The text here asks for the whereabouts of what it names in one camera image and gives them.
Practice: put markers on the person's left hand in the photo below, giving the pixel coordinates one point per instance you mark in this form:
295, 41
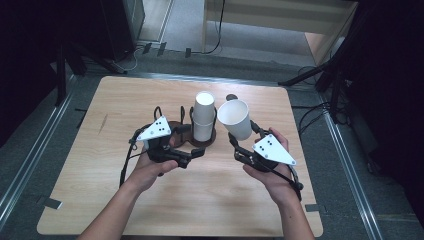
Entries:
150, 173

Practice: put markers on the black tripod stand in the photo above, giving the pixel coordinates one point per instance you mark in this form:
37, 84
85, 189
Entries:
61, 76
333, 83

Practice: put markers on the metal floor rail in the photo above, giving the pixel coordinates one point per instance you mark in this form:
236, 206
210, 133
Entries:
206, 79
350, 166
33, 153

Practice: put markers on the light wooden shelf unit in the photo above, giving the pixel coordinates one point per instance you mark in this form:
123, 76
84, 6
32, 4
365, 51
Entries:
283, 16

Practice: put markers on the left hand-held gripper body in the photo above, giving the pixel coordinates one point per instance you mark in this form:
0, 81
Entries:
156, 130

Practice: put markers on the black curtain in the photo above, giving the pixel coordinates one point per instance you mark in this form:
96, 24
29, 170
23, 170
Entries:
30, 50
393, 83

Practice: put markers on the black cabinet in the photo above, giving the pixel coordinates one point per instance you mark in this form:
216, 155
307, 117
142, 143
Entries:
123, 23

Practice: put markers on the dark round table grommet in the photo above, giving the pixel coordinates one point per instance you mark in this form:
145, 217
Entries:
230, 96

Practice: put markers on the person's right hand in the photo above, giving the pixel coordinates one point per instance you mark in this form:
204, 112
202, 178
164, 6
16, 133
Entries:
276, 181

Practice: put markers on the white paper cup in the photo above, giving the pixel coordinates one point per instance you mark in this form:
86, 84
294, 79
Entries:
202, 133
236, 118
204, 106

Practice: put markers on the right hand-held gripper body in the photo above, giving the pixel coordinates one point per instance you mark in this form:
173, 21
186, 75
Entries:
271, 150

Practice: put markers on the dark brown double cup holder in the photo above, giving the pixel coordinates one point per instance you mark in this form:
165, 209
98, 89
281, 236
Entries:
186, 138

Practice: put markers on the dark floor tape piece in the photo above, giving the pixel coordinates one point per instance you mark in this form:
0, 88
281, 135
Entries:
53, 203
315, 208

